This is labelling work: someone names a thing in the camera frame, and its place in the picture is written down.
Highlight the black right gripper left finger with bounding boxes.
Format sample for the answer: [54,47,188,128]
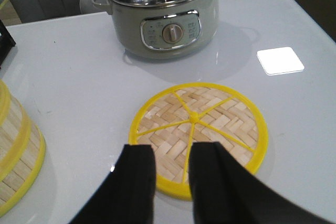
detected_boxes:
[70,144,156,223]

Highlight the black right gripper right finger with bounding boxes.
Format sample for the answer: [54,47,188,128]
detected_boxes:
[189,142,327,223]

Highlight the woven bamboo steamer lid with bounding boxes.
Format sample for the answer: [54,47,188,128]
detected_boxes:
[129,82,268,200]

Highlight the bamboo steamer basket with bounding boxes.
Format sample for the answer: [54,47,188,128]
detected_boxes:
[1,81,30,180]
[1,125,46,216]

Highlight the grey-green electric cooking pot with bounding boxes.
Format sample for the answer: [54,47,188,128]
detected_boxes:
[91,0,219,59]

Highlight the black dish rack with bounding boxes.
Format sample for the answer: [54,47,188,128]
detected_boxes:
[0,20,16,65]

